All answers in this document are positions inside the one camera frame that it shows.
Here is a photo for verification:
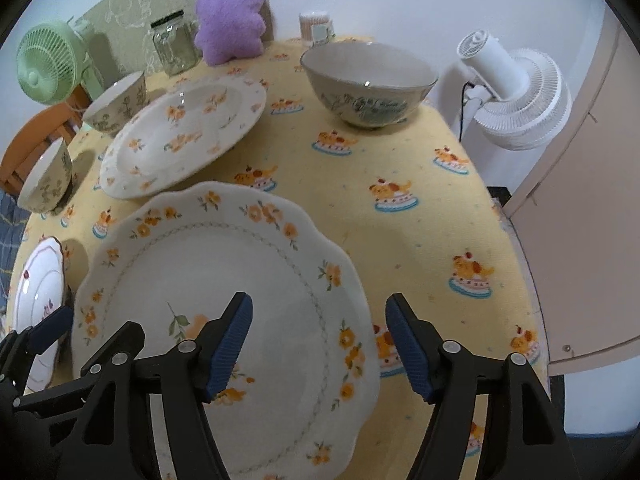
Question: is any floral bowl table edge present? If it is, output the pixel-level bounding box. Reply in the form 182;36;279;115
17;138;73;214

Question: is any white desk fan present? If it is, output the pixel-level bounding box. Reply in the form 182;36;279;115
457;29;573;151

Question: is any green elephant pattern cloth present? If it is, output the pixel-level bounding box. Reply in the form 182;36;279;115
74;0;276;76

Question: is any beige cabinet door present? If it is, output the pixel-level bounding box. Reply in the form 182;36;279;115
508;10;639;375

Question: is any yellow cartoon tablecloth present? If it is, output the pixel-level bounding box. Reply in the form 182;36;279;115
15;42;547;479

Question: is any green desk fan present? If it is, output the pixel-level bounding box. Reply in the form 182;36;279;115
15;18;119;105

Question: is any cotton swab container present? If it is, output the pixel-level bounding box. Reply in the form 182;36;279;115
299;11;335;46

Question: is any red patterned white plate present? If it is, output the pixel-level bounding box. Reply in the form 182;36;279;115
13;236;66;392

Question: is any black fan power cable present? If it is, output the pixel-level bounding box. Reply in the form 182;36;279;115
458;80;476;142

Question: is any glass jar black lid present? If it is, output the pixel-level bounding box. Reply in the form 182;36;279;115
150;10;198;76

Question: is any large floral ceramic bowl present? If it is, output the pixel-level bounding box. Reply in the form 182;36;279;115
300;41;438;129

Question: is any blue plaid bedding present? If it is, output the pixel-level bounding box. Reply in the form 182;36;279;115
0;191;30;336

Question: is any orange wooden chair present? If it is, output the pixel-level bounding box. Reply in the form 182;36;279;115
0;86;92;198

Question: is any scalloped orange flower plate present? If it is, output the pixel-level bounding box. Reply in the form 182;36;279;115
70;182;380;479

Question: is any purple plush toy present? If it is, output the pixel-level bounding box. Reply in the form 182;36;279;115
194;0;267;66

